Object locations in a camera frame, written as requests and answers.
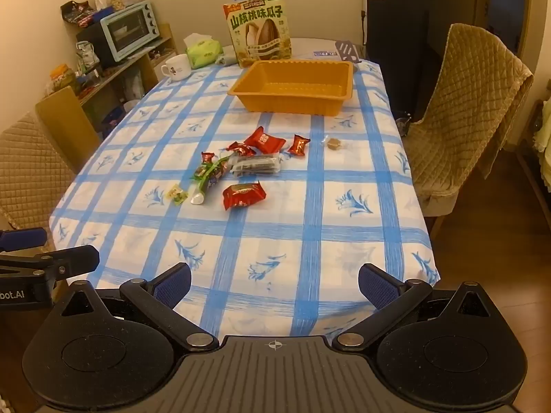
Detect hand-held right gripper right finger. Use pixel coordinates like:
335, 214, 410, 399
331, 262, 496, 351

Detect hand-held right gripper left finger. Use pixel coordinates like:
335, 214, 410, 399
52, 262, 220, 351

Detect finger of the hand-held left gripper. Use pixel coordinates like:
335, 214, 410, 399
0, 245, 101, 287
0, 228, 48, 252

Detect yellow green candy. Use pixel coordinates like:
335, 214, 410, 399
166, 184, 190, 204

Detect dark red snack packet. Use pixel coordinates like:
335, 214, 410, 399
222, 182, 267, 211

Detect green snack packet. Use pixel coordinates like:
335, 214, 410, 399
191, 155, 233, 190

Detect clear packet dark snack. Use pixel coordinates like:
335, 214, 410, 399
230, 155, 282, 179

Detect red pillow snack packet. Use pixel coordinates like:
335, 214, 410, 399
244, 126, 287, 156

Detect orange plastic tray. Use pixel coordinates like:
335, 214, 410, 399
227, 60, 354, 117

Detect blue checked tablecloth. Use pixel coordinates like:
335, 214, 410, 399
49, 58, 440, 353

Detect chair with quilted cover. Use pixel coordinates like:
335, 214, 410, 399
0, 112, 76, 250
402, 23, 534, 229

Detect wooden shelf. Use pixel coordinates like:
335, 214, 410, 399
37, 23, 178, 147

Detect plastic jar orange lid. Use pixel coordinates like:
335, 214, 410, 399
49, 64, 78, 94

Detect green white bag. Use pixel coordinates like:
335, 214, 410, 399
76, 41, 101, 74

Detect black microwave oven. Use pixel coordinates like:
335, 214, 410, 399
76, 21, 113, 70

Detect white mug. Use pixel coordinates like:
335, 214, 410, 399
161, 54, 192, 82

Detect light blue toaster oven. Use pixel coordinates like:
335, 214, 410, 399
100, 1, 161, 63

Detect red black snack bag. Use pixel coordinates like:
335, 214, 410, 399
60, 0, 97, 24

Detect green tissue pack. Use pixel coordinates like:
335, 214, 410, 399
183, 33, 225, 70

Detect black refrigerator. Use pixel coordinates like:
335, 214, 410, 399
363, 0, 431, 123

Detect grey phone stand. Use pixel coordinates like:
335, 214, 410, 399
333, 40, 360, 64

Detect sunflower seed bag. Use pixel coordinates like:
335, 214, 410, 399
222, 0, 292, 68

